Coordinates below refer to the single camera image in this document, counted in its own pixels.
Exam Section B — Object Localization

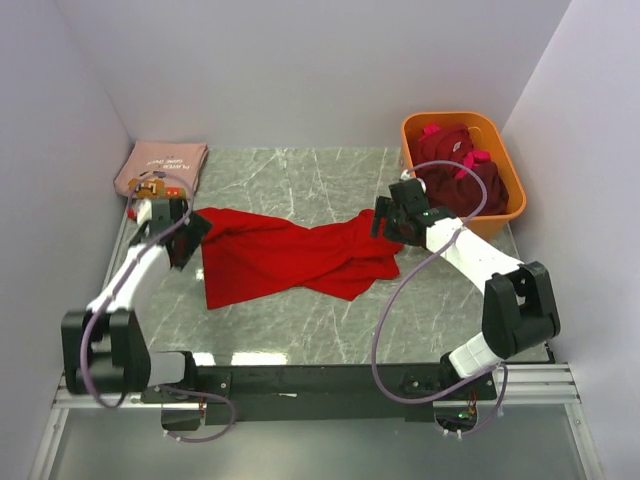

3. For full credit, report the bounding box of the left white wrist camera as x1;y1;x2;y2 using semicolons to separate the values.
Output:
127;198;152;226

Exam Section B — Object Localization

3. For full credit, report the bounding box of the folded pink graphic t-shirt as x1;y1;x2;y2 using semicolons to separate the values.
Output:
114;141;209;198

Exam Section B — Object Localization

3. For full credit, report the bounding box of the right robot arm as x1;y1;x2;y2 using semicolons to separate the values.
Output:
371;178;561;399

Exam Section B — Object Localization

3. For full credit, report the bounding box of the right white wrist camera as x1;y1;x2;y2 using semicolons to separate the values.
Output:
399;170;427;193

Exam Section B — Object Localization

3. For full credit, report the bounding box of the aluminium rail frame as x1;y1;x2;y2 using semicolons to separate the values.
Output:
27;219;606;480

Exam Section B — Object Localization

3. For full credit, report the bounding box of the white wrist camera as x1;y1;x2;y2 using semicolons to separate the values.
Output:
127;198;152;226
399;170;427;193

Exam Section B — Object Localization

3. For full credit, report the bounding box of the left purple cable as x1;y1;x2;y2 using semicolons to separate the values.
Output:
79;172;194;409

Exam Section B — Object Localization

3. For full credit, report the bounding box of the dark red t-shirt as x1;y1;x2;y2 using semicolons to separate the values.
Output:
416;161;509;217

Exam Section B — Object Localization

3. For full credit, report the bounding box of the maroon t-shirt with pink collar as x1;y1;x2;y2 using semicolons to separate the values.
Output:
415;123;493;176

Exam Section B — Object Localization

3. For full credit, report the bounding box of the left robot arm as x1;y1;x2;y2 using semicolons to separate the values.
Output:
61;198;212;404

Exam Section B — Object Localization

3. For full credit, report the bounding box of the orange plastic basket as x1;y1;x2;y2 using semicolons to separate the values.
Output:
401;112;526;240

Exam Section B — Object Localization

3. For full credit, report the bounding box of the bright red t-shirt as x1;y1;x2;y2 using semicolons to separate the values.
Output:
198;207;403;310

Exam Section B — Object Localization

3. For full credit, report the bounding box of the black base crossbar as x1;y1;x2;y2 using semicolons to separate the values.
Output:
139;363;499;427

